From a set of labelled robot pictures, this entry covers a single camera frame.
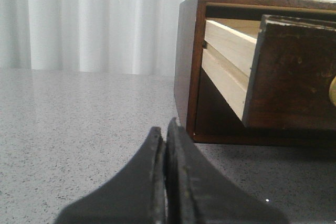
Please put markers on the dark wooden drawer cabinet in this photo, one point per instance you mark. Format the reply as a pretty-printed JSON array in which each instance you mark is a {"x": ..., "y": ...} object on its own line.
[{"x": 193, "y": 15}]

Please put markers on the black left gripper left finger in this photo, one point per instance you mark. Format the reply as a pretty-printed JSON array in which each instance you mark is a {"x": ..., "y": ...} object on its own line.
[{"x": 136, "y": 194}]

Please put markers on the white pleated curtain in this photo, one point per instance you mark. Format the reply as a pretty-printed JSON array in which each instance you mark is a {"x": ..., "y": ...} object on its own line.
[{"x": 116, "y": 36}]

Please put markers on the lower wooden drawer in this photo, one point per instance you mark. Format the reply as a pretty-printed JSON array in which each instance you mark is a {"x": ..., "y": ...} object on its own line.
[{"x": 215, "y": 117}]

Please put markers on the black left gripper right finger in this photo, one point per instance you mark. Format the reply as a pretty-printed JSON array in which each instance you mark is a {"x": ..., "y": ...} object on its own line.
[{"x": 198, "y": 193}]

